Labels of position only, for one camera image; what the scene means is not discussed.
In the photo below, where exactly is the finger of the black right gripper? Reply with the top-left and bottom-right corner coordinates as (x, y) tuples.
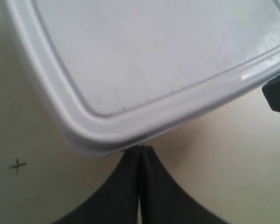
(262, 75), (280, 112)

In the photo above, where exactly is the white lidded plastic container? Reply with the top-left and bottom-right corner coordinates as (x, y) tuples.
(0, 0), (280, 156)

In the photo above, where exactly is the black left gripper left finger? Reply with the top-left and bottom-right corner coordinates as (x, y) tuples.
(55, 147), (140, 224)

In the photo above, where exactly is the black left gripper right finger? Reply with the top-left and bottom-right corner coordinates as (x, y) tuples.
(139, 146), (226, 224)

